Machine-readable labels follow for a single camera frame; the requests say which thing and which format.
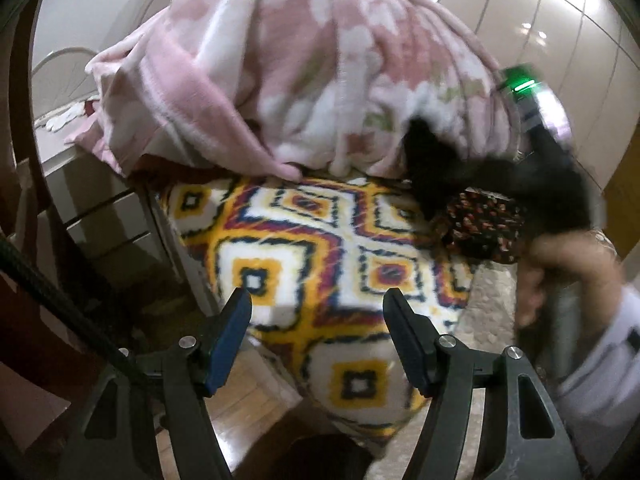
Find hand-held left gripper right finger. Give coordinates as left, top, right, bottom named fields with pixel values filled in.
left=382, top=288, right=584, bottom=480

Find person's right hand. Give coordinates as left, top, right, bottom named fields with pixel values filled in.
left=515, top=232, right=622, bottom=331

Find black braided cable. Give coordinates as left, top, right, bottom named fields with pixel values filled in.
left=0, top=236, right=133, bottom=363

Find pink floral blanket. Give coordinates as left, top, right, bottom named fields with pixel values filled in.
left=64, top=0, right=576, bottom=182

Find white drawer cabinet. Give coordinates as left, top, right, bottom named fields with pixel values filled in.
left=15, top=125, right=221, bottom=313

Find geometric patterned plush blanket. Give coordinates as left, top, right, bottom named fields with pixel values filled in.
left=157, top=175, right=477, bottom=457

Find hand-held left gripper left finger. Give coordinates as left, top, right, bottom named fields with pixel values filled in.
left=60, top=287, right=253, bottom=480

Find white gloves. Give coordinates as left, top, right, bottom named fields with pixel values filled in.
left=44, top=101, right=97, bottom=134

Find cream wardrobe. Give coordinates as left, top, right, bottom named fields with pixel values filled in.
left=437, top=0, right=640, bottom=196

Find dark wooden frame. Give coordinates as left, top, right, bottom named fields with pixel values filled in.
left=0, top=0, right=71, bottom=243

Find white metal curved frame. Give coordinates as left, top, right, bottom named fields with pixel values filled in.
left=31, top=46, right=101, bottom=121

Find black floral garment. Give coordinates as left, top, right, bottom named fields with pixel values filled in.
left=432, top=187, right=532, bottom=267

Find wooden door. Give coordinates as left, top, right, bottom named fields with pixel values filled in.
left=602, top=142, right=640, bottom=263

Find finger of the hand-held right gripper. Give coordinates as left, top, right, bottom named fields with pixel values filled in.
left=402, top=119, right=463, bottom=221

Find person's right forearm white sleeve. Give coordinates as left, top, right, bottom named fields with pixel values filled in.
left=542, top=287, right=640, bottom=480

